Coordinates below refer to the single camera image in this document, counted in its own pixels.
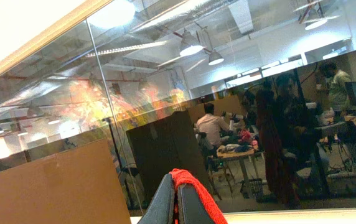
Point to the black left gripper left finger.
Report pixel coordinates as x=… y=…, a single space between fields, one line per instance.
x=161 y=208

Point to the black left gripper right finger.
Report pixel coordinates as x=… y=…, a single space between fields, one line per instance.
x=190 y=207

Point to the red t-shirt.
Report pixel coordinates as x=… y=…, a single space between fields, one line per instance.
x=181 y=177

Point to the brown cardboard panel left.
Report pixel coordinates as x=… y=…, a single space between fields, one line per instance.
x=75 y=186

